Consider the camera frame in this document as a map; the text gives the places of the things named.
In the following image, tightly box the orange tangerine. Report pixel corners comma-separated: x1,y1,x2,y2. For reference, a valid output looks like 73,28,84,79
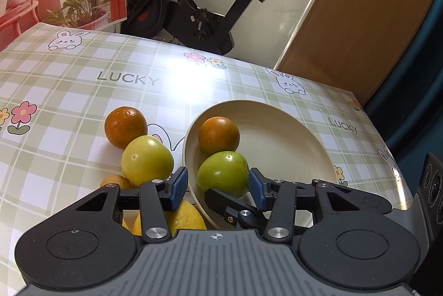
100,175,137,191

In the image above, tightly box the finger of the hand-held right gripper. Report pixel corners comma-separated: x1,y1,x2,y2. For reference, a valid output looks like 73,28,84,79
204,188,274,229

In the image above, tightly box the brown wooden panel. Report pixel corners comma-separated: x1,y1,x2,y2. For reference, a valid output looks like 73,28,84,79
273,0,443,106

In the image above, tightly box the pale green jujube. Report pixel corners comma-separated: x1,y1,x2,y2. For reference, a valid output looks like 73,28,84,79
120,136,174,188

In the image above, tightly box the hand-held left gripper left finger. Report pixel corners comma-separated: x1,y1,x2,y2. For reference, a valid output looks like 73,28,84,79
71,167,189,243

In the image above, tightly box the cream round plate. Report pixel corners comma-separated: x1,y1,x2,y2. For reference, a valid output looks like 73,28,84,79
182,99,339,229

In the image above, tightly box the teal curtain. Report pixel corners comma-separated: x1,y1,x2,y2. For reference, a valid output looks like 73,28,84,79
363,0,443,158

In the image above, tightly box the dark orange mandarin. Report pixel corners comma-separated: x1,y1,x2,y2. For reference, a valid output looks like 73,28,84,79
198,116,240,154
104,106,149,149

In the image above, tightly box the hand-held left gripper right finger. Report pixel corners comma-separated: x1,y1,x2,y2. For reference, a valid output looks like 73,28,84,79
247,167,395,244

